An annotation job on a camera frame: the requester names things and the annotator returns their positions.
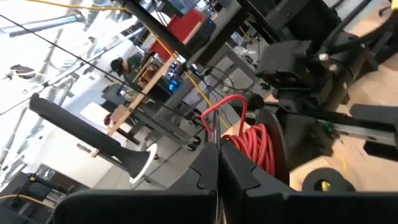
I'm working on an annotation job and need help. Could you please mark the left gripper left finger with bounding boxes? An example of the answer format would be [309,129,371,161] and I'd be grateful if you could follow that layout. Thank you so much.
[55,141,220,224]

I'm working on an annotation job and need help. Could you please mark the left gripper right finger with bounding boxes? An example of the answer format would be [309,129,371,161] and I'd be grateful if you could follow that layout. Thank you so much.
[220,139,398,224]

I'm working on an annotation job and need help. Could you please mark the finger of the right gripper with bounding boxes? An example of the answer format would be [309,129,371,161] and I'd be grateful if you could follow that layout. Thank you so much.
[276,111,338,170]

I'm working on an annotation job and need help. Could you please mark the black plastic cord spool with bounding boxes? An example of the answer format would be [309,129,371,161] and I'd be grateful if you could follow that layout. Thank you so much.
[302,167,357,193]
[211,108,290,186]

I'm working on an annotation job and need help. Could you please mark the thin red cord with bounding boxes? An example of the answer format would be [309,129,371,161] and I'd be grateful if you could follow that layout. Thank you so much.
[200,94,276,177]

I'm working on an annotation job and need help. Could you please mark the tall black column stand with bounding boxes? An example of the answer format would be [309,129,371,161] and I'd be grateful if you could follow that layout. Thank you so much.
[29,93,158,187]

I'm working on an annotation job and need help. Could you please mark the red box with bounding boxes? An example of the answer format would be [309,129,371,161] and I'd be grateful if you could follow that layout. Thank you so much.
[150,7,205,62]

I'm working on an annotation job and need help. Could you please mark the person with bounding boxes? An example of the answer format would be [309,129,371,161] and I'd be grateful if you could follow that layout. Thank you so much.
[110,52,147,83]

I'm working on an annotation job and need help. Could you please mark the yellow floor cable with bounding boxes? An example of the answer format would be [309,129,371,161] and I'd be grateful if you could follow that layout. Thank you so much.
[24,0,233,130]

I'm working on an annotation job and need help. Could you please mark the black desk frame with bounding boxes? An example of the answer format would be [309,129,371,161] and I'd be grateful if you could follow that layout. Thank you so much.
[116,0,249,68]

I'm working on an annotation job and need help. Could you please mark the ceiling cable reel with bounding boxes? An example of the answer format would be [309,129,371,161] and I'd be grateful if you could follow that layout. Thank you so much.
[9,63,38,78]

